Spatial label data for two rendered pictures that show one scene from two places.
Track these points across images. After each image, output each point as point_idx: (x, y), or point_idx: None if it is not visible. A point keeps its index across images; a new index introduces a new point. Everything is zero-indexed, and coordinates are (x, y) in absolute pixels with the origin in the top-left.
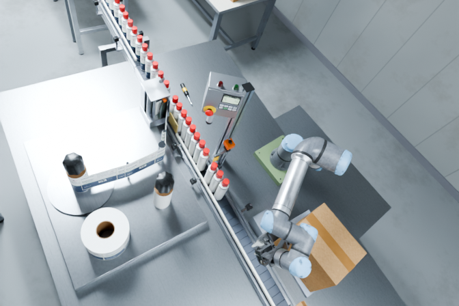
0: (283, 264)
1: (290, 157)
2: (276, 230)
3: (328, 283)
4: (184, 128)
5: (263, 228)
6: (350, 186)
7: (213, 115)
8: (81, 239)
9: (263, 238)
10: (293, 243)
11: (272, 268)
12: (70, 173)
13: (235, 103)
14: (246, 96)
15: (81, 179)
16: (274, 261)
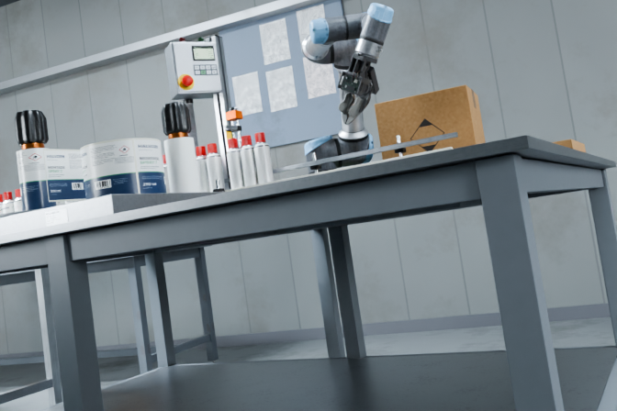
0: (365, 27)
1: (328, 156)
2: (330, 19)
3: (463, 99)
4: (166, 172)
5: (317, 28)
6: None
7: (196, 133)
8: (89, 144)
9: (342, 92)
10: (358, 20)
11: (396, 144)
12: (31, 133)
13: (210, 57)
14: (217, 44)
15: (47, 158)
16: (360, 49)
